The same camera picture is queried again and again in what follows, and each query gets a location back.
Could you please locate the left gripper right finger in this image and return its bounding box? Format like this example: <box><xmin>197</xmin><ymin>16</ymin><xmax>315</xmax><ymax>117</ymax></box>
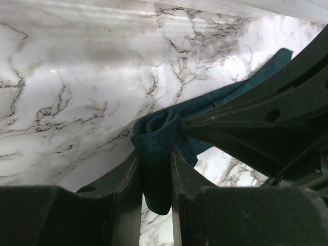
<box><xmin>170</xmin><ymin>148</ymin><xmax>327</xmax><ymax>245</ymax></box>

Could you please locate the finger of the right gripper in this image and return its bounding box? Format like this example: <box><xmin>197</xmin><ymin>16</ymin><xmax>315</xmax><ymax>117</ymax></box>
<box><xmin>185</xmin><ymin>29</ymin><xmax>327</xmax><ymax>191</ymax></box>

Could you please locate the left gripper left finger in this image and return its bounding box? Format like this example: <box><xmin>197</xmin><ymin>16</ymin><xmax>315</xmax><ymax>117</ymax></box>
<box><xmin>1</xmin><ymin>153</ymin><xmax>142</xmax><ymax>245</ymax></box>

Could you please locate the dark green tie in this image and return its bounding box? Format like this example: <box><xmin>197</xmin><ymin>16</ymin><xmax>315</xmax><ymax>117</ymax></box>
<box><xmin>131</xmin><ymin>48</ymin><xmax>293</xmax><ymax>215</ymax></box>

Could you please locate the white plastic basket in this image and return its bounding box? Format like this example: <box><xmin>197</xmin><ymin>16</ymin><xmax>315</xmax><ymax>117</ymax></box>
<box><xmin>147</xmin><ymin>0</ymin><xmax>327</xmax><ymax>25</ymax></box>

